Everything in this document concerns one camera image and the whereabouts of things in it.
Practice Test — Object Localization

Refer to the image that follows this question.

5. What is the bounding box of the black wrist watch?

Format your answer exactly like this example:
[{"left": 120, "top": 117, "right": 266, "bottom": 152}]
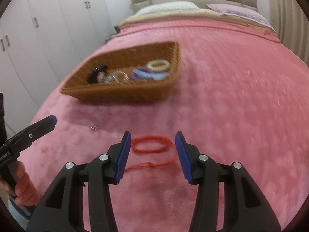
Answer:
[{"left": 87, "top": 65, "right": 109, "bottom": 84}]

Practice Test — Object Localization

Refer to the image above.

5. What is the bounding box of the red string bracelet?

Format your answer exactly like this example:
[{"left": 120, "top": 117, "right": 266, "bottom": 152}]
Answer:
[{"left": 124, "top": 136, "right": 178, "bottom": 173}]

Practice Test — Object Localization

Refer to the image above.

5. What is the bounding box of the crystal butterfly hair clip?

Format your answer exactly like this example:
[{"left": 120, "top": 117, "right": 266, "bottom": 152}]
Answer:
[{"left": 103, "top": 71, "right": 129, "bottom": 84}]

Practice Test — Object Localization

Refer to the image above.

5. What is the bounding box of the purple coil hair tie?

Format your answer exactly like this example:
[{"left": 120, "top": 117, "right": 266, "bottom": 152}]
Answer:
[{"left": 131, "top": 67, "right": 154, "bottom": 81}]

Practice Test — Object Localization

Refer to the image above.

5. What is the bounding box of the cream coil hair tie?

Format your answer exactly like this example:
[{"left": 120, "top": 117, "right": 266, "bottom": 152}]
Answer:
[{"left": 146, "top": 59, "right": 171, "bottom": 73}]

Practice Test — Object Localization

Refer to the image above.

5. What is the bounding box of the left hand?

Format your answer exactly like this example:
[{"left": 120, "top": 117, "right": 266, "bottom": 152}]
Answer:
[{"left": 14, "top": 161, "right": 40, "bottom": 206}]

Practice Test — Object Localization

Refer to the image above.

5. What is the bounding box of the pink plush blanket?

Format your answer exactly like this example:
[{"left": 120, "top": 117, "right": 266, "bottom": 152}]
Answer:
[{"left": 20, "top": 19, "right": 308, "bottom": 227}]

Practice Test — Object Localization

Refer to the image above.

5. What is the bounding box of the white wardrobe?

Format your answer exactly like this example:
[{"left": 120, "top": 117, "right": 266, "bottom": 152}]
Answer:
[{"left": 1, "top": 0, "right": 111, "bottom": 132}]

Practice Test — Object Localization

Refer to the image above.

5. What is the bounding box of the brown wicker basket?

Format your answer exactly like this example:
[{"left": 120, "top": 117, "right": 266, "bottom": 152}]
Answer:
[{"left": 60, "top": 41, "right": 180, "bottom": 102}]

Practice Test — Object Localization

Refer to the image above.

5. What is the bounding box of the pink floral pillow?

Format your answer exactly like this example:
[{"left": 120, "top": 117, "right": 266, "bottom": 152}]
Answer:
[{"left": 206, "top": 4, "right": 274, "bottom": 29}]

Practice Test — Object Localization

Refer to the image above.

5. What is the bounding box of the beige curtain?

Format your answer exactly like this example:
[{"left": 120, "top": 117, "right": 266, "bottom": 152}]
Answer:
[{"left": 269, "top": 0, "right": 308, "bottom": 64}]

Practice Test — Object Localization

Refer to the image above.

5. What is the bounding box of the white dotted pillow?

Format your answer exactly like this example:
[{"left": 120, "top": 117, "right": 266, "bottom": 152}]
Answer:
[{"left": 135, "top": 1, "right": 200, "bottom": 16}]

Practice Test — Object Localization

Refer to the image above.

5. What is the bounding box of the beige bed sheet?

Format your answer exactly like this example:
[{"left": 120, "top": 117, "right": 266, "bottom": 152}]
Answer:
[{"left": 119, "top": 9, "right": 276, "bottom": 33}]

